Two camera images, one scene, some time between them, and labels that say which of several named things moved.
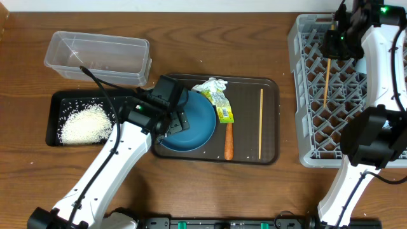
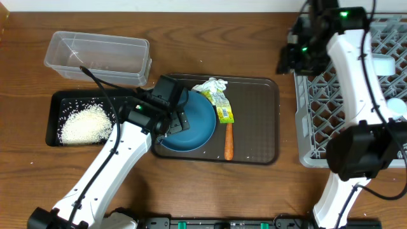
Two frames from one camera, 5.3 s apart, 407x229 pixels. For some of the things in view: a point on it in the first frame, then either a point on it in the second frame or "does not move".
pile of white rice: [91, 124] does not move
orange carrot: [229, 142] does not move
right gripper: [329, 50] -> [288, 62]
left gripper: [180, 121] does not move
